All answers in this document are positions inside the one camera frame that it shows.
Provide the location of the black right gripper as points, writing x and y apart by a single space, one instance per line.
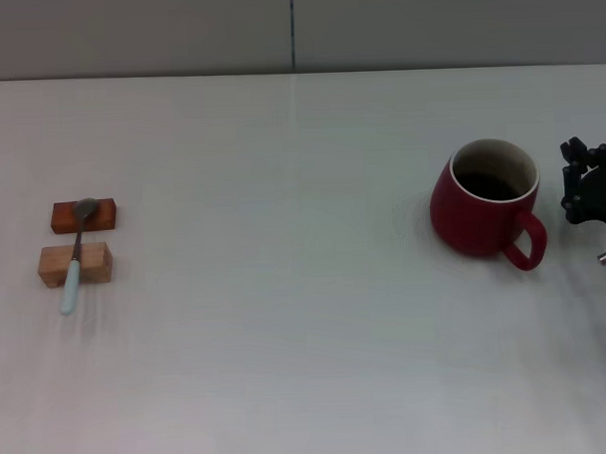
603 194

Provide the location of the red ceramic cup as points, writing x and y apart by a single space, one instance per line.
457 221

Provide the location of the dark coffee liquid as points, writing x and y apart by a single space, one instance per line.
486 187

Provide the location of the dark reddish wooden block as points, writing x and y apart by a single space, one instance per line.
103 214

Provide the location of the light wooden block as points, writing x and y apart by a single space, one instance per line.
92 261

